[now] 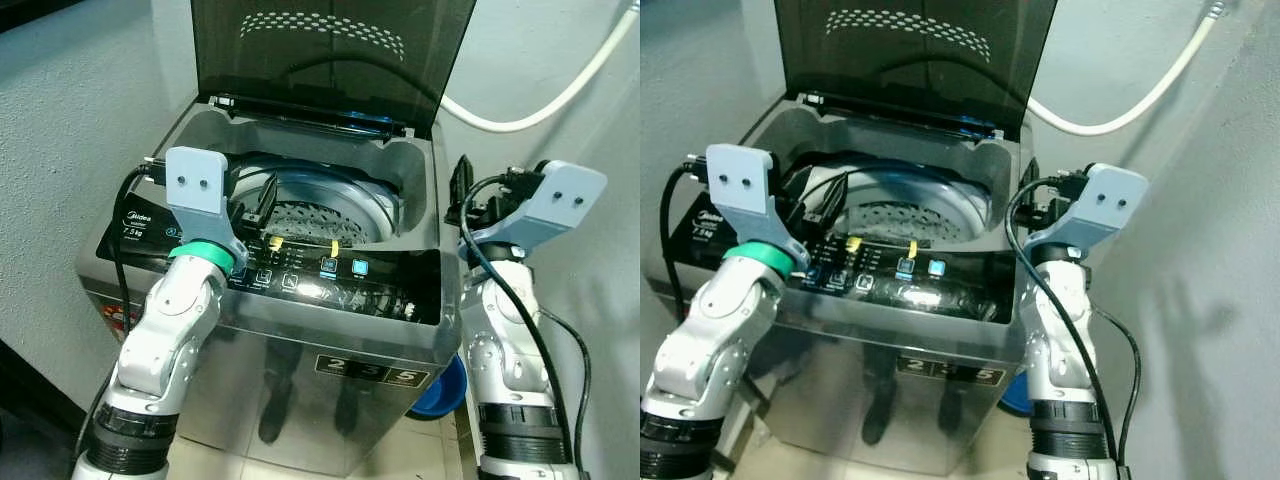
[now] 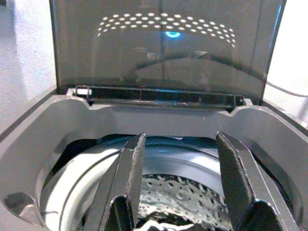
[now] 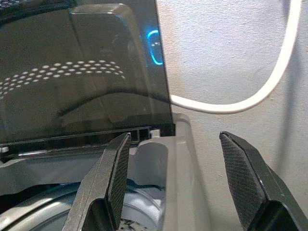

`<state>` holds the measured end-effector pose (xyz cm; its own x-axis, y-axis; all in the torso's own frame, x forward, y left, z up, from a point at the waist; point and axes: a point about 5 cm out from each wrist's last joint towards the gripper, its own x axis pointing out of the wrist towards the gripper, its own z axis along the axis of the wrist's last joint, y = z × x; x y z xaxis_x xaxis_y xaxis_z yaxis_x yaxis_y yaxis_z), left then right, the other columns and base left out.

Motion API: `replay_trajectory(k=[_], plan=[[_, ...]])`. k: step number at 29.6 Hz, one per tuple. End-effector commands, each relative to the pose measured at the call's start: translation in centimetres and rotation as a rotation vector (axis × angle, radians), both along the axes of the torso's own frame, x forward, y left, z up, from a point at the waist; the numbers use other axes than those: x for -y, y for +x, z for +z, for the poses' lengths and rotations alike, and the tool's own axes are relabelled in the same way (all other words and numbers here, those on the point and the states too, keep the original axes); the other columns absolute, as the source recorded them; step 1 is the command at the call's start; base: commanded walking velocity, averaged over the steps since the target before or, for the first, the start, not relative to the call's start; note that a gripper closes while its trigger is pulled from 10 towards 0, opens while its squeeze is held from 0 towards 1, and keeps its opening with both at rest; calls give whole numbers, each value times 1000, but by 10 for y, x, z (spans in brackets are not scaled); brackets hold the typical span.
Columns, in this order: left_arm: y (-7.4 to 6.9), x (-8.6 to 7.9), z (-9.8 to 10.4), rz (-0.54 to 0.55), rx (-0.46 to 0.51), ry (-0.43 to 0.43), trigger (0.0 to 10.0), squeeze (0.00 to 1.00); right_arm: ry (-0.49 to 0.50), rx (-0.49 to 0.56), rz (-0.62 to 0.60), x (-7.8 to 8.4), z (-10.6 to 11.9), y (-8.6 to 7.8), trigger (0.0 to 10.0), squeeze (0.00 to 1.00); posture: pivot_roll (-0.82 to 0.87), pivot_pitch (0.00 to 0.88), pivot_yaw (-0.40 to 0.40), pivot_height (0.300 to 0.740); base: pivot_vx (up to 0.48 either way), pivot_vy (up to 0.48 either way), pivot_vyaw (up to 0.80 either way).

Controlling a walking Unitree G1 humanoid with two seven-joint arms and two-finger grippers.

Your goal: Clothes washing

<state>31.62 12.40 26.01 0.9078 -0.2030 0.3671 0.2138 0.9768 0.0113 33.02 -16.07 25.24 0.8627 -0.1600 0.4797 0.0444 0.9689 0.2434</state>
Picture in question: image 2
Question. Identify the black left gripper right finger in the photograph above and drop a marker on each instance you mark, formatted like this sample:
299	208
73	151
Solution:
237	173

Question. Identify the smoked transparent washer lid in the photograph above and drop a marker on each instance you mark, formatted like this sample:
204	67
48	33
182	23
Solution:
154	60

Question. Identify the perforated steel washer drum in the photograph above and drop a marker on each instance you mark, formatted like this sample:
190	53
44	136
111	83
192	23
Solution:
183	192

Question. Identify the dark grey top-load washer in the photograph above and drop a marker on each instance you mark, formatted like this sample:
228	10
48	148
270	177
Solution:
29	134

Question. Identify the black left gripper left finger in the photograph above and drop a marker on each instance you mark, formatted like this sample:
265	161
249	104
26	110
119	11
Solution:
131	173

